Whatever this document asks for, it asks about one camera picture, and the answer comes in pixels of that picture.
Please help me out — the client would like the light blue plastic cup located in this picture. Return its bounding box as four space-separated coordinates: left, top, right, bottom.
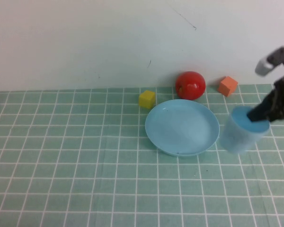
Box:
219 105 271 155

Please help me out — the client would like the light blue plastic plate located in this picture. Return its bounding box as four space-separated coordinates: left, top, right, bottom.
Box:
145 99 221 157

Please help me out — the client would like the orange cube block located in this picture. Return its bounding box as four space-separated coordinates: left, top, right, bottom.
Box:
218 76 239 97

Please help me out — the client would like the red apple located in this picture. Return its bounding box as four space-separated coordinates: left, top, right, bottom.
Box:
175 71 206 100

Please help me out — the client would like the yellow cube block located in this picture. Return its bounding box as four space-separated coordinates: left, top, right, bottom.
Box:
139 90 156 109

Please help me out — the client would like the green white checked tablecloth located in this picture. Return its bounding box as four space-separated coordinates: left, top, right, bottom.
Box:
0 84 284 227

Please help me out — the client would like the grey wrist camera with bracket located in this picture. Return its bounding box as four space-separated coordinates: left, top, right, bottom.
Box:
255 45 284 78

